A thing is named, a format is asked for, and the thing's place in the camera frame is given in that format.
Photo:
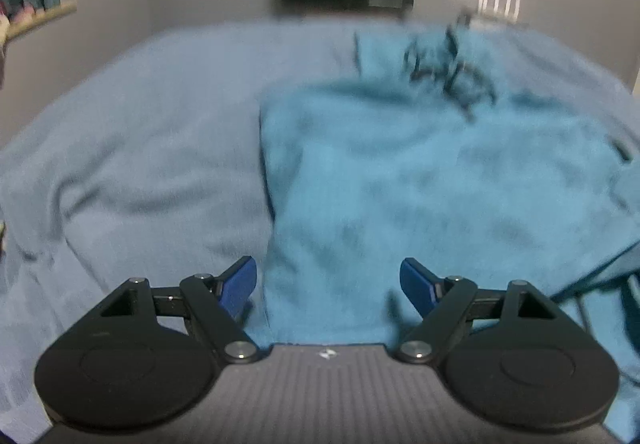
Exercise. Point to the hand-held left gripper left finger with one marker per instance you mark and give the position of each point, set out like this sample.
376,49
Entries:
239,285

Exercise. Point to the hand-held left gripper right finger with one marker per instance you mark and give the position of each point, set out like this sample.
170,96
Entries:
415,285

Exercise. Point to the teal garment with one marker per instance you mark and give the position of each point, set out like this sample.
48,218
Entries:
400,184

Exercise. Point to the light blue blanket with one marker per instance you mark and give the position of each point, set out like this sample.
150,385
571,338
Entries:
135,139

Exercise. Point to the white router with antennas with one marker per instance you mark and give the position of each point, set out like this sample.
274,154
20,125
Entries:
500,6

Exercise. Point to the wooden window ledge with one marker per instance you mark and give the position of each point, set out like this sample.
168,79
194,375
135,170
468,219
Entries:
42,19

